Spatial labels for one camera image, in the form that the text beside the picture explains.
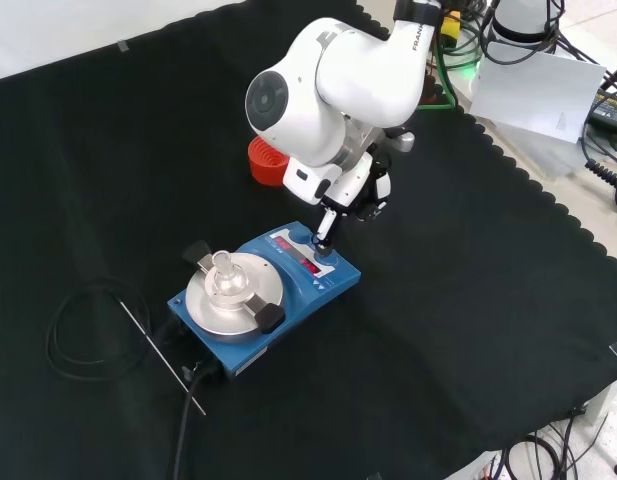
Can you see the black power adapter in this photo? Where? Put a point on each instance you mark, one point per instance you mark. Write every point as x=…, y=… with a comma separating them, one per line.
x=610, y=112

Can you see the grey tape piece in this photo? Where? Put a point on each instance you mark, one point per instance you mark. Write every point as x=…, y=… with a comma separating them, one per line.
x=123, y=46

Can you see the thin steel probe rod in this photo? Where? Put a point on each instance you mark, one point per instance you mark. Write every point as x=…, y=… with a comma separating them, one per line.
x=160, y=356

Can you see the black cloth bench cover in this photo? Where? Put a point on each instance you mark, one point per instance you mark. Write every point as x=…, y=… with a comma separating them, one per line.
x=438, y=300

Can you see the heater with blue base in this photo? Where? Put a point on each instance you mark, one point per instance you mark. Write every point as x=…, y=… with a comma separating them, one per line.
x=293, y=310

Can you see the clear round-bottom glass flask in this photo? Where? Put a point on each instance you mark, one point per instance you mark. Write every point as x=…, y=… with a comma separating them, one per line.
x=225, y=285

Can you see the pale white board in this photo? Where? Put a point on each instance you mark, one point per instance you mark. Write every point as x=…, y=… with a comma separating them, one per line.
x=533, y=90

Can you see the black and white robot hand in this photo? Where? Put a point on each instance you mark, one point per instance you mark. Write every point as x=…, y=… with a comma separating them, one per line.
x=353, y=187

